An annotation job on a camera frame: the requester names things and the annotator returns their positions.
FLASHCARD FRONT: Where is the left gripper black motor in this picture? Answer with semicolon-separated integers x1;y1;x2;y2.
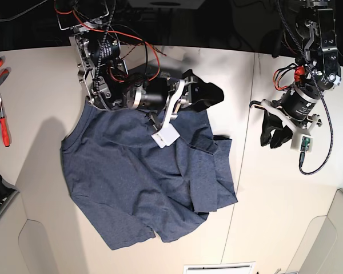
260;85;320;148

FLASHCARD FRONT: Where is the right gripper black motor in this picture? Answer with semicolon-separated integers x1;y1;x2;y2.
125;69;224;125

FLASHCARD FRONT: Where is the blue grey t-shirt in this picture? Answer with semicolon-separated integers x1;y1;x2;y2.
61;105;237;250

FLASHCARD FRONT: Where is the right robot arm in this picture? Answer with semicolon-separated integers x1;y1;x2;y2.
54;1;224;130

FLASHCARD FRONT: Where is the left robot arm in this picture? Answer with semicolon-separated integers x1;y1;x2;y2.
250;1;341;152

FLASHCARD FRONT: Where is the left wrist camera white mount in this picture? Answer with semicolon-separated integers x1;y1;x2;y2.
249;99;322;153

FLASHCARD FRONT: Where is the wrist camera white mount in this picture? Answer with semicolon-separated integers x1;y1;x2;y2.
151;79;190;148
249;99;322;153

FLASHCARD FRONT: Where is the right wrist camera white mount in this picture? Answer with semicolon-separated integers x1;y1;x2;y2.
151;79;190;148

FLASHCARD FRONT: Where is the braided camera cable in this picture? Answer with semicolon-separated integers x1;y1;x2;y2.
276;0;331;176
93;0;117;109

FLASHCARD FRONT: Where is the red handled screwdriver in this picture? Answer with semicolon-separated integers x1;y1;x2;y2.
0;94;10;147

